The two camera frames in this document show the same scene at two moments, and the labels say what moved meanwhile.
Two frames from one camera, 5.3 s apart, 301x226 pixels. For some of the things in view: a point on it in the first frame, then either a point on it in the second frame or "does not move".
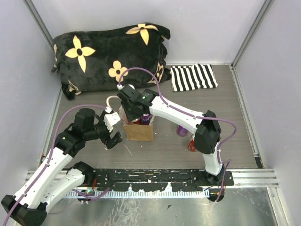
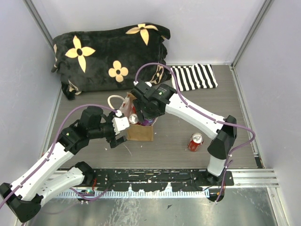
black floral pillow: [129, 55] does not move
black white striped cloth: [184, 78] does not move
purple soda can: [182, 131] → [147, 122]
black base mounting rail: [154, 179] does not move
